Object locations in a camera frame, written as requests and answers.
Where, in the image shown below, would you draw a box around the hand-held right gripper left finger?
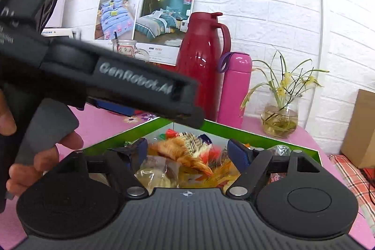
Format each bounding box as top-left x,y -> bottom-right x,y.
43,137 -> 149,199

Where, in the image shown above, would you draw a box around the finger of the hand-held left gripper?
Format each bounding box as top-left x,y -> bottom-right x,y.
137,104 -> 206,129
89,98 -> 137,117

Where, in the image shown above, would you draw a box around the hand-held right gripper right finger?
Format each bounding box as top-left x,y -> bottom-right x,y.
227,138 -> 322,199

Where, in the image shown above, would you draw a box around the green cardboard box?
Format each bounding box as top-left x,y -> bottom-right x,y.
83,117 -> 323,190

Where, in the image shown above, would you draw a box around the pile of mixed snack packets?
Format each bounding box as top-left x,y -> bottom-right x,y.
125,128 -> 294,190

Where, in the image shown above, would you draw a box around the person's left hand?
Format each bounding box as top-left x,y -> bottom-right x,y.
0,90 -> 84,198

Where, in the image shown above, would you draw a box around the pink tablecloth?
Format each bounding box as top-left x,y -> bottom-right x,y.
0,104 -> 375,245

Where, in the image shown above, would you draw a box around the red thermos jug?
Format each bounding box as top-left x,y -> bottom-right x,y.
175,12 -> 232,122

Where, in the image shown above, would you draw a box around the pink insulated bottle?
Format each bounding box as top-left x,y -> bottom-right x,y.
217,51 -> 253,129

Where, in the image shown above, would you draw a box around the glass vase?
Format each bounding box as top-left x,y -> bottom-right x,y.
260,93 -> 302,139

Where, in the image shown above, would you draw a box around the glass mug with label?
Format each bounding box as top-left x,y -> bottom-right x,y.
111,39 -> 151,63

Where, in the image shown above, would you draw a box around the yellow flower stems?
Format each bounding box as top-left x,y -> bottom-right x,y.
240,49 -> 330,116

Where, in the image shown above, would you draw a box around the plaid blanket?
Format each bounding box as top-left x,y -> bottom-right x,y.
329,153 -> 375,225

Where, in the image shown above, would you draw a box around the tall brown cardboard box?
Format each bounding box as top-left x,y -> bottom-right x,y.
341,89 -> 375,169

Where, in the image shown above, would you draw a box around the wall calendar with bedroom photos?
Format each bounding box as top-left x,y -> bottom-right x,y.
93,0 -> 196,67

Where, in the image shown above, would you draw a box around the black cable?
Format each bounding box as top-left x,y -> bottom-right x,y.
363,167 -> 375,207

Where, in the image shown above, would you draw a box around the white wall conduit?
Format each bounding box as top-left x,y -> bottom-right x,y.
305,0 -> 326,129

